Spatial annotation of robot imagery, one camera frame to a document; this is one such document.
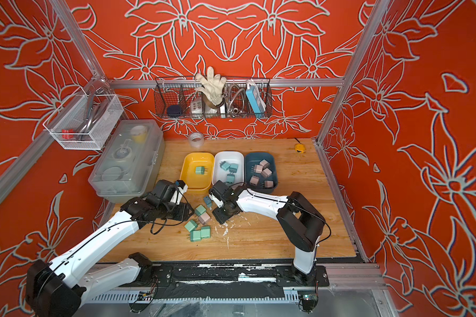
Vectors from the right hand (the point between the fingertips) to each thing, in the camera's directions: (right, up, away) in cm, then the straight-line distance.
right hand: (217, 216), depth 85 cm
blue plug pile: (+6, +15, +15) cm, 22 cm away
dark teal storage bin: (+19, +26, +24) cm, 40 cm away
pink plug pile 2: (+25, +13, +12) cm, 30 cm away
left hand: (-11, +5, -6) cm, 13 cm away
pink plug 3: (+24, +18, +16) cm, 34 cm away
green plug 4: (-9, -7, -4) cm, 12 cm away
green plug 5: (-5, -6, -2) cm, 8 cm away
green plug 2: (-8, +2, +2) cm, 8 cm away
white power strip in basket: (-11, +49, +7) cm, 51 cm away
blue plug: (+7, +21, +19) cm, 29 cm away
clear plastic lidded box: (-42, +25, +5) cm, 49 cm away
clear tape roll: (-17, +38, +36) cm, 55 cm away
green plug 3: (-11, -3, -2) cm, 12 cm away
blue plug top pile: (+2, +22, +19) cm, 29 cm away
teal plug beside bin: (-4, +6, +4) cm, 8 cm away
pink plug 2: (+20, +20, +18) cm, 33 cm away
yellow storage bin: (-13, +14, +13) cm, 23 cm away
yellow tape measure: (+46, +32, +29) cm, 63 cm away
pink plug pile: (+18, +14, +13) cm, 26 cm away
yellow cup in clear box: (-43, +38, +15) cm, 59 cm away
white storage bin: (+6, +26, +22) cm, 35 cm away
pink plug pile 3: (-6, -1, +1) cm, 6 cm away
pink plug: (+24, +23, +19) cm, 38 cm away
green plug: (-10, +19, +18) cm, 28 cm away
